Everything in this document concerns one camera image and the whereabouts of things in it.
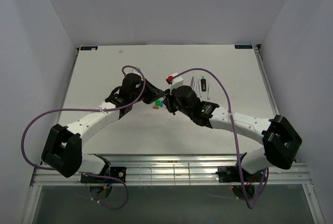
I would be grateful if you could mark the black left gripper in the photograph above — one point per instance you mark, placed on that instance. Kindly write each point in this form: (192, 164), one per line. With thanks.
(153, 93)

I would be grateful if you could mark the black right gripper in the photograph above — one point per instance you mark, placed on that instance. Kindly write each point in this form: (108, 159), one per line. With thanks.
(170, 96)

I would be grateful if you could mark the green highlighter cap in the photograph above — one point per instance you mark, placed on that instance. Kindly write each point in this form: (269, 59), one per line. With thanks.
(157, 103)

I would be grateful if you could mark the blue capped white marker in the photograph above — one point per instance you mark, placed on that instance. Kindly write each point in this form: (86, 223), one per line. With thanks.
(198, 89)

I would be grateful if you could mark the green black highlighter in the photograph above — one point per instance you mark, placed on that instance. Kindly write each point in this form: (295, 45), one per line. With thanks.
(203, 84)

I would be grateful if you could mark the orange capped white marker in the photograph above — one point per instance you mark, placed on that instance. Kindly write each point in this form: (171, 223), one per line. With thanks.
(208, 91)

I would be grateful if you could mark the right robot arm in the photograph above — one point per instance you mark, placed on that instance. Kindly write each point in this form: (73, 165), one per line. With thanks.
(279, 141)

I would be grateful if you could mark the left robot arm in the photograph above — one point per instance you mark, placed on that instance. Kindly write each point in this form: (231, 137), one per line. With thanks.
(63, 149)

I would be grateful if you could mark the blue label sticker right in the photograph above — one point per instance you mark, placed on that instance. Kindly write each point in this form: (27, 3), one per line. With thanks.
(243, 46)

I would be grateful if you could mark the blue label sticker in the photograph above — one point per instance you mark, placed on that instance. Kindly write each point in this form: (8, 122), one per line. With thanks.
(88, 48)
(243, 46)

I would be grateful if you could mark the blue label sticker left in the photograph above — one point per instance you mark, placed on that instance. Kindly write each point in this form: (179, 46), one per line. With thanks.
(88, 48)

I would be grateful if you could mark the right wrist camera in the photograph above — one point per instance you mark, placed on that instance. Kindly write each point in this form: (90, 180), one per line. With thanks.
(175, 80)

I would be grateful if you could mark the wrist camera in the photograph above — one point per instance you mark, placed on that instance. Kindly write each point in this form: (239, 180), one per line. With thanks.
(175, 80)
(136, 71)

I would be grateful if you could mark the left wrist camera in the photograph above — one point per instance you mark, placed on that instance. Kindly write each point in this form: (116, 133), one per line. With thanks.
(136, 71)

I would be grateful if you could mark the aluminium rail frame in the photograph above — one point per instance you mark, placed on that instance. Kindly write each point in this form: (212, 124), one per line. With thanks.
(184, 169)

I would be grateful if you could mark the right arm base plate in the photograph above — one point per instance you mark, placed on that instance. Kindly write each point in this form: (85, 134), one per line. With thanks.
(231, 174)

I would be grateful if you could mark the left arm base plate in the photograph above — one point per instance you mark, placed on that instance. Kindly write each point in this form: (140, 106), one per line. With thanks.
(109, 171)

